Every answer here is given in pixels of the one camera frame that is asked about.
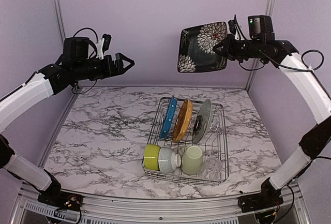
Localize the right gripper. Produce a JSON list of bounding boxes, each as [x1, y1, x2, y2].
[[212, 33, 264, 62]]

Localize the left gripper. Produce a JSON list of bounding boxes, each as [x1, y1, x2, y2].
[[72, 51, 134, 80]]

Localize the black floral square plate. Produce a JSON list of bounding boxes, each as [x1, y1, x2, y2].
[[177, 22, 228, 73]]

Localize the grey-blue round plate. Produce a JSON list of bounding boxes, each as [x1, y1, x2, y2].
[[192, 99, 212, 144]]

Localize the yellow dotted plate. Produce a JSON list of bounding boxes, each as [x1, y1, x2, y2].
[[172, 99, 193, 142]]

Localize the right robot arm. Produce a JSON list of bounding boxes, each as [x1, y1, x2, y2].
[[213, 34, 330, 210]]

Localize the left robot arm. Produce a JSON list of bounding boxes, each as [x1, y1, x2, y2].
[[1, 53, 135, 206]]

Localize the blue dotted plate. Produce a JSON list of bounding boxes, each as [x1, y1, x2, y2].
[[159, 96, 177, 139]]

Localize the lime green bowl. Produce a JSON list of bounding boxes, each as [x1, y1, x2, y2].
[[143, 144, 161, 171]]

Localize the white striped bowl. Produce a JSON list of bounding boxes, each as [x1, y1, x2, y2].
[[158, 147, 182, 173]]

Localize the pale green mug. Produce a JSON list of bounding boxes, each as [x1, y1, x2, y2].
[[178, 145, 203, 175]]

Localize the clear glass cup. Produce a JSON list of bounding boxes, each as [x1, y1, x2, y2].
[[199, 157, 222, 180]]

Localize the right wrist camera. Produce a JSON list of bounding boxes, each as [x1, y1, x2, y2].
[[228, 15, 242, 40]]

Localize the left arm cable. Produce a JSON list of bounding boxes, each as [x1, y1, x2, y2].
[[70, 27, 100, 95]]

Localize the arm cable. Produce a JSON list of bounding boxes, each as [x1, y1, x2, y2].
[[70, 27, 100, 95], [237, 50, 325, 71]]

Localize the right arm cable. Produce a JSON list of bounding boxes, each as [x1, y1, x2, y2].
[[237, 50, 325, 71]]

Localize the right aluminium frame post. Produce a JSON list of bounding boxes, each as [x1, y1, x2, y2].
[[245, 0, 276, 93]]

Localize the aluminium frame post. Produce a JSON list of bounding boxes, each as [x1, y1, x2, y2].
[[52, 0, 66, 45], [245, 0, 276, 93]]

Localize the wire dish rack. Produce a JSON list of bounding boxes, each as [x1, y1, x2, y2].
[[143, 97, 229, 186]]

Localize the left aluminium frame post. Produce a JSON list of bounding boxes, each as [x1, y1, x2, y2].
[[52, 0, 66, 45]]

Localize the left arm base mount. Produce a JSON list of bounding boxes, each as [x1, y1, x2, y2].
[[38, 191, 83, 212]]

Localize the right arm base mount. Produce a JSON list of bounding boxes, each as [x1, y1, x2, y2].
[[238, 192, 284, 213]]

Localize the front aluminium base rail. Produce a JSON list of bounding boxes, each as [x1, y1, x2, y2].
[[9, 183, 311, 223]]

